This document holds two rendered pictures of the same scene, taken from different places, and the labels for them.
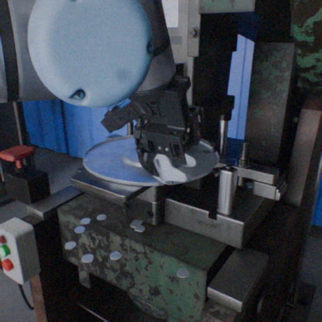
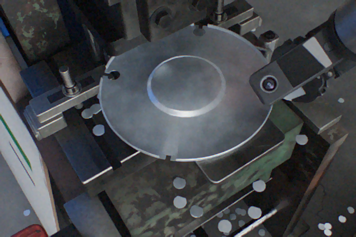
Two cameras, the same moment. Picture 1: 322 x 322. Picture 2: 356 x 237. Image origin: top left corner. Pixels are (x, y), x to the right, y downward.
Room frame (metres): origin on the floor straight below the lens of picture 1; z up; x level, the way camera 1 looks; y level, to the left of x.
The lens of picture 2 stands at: (0.48, 0.41, 1.31)
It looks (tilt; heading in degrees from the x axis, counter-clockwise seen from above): 55 degrees down; 297
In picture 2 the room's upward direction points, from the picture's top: 4 degrees counter-clockwise
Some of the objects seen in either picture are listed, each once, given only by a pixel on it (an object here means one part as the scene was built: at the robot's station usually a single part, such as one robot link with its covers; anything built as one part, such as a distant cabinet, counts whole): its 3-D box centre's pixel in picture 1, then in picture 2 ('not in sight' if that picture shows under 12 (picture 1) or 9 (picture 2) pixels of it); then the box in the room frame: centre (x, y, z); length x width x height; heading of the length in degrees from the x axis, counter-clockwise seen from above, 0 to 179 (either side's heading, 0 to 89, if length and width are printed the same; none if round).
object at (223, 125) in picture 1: (222, 131); not in sight; (0.77, -0.15, 0.81); 0.02 x 0.02 x 0.14; 56
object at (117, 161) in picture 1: (151, 155); (186, 83); (0.66, 0.02, 0.78); 0.29 x 0.29 x 0.01
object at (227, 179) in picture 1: (226, 188); (266, 52); (0.56, -0.13, 0.75); 0.03 x 0.03 x 0.10; 56
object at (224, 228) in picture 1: (180, 180); (153, 78); (0.76, -0.05, 0.68); 0.45 x 0.30 x 0.06; 56
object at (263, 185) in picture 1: (246, 165); (222, 14); (0.67, -0.19, 0.76); 0.17 x 0.06 x 0.10; 56
